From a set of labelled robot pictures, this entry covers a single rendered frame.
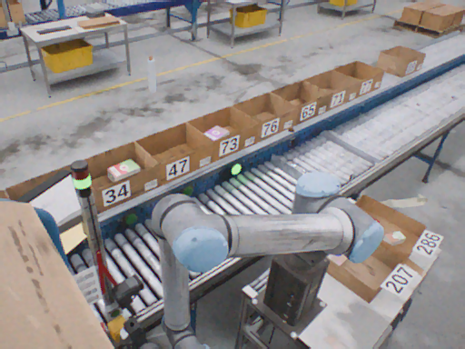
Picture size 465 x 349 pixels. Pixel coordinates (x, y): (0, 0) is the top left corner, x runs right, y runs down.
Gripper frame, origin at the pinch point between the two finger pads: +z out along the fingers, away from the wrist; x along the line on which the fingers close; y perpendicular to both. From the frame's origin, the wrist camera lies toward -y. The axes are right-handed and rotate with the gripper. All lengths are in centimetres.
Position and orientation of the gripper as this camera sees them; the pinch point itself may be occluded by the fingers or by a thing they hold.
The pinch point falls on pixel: (123, 327)
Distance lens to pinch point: 158.3
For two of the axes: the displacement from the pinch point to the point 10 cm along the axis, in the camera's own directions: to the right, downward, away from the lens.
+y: 3.1, 9.3, 1.9
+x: 8.0, -3.7, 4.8
